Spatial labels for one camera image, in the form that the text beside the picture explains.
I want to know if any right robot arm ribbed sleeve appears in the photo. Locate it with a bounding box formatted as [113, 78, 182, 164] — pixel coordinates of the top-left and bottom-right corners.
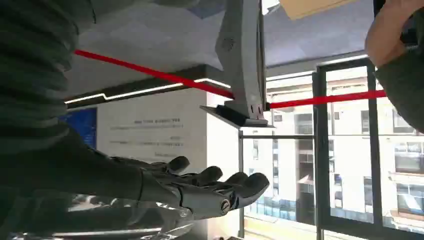
[0, 0, 97, 157]

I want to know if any black wrist strap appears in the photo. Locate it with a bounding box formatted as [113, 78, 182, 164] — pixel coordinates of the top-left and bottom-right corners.
[399, 12, 424, 51]

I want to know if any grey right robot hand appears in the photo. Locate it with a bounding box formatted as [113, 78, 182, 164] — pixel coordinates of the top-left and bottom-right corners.
[0, 126, 271, 222]

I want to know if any blue wall poster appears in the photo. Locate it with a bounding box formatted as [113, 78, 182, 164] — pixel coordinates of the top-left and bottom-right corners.
[58, 107, 98, 150]

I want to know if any grey metal stand post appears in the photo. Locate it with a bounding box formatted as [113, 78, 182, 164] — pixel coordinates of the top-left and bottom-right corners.
[200, 0, 276, 129]

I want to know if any person's hand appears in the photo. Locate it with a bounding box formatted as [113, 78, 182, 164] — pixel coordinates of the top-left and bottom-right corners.
[364, 0, 424, 69]

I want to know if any black window frame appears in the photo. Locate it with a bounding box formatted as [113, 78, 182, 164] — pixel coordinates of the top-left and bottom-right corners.
[311, 56, 424, 240]

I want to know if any red barrier tape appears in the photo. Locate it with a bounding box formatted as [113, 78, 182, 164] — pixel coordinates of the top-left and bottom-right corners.
[74, 49, 387, 110]

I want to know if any white ceiling light strip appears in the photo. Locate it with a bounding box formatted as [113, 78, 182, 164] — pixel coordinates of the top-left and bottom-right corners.
[64, 77, 232, 106]

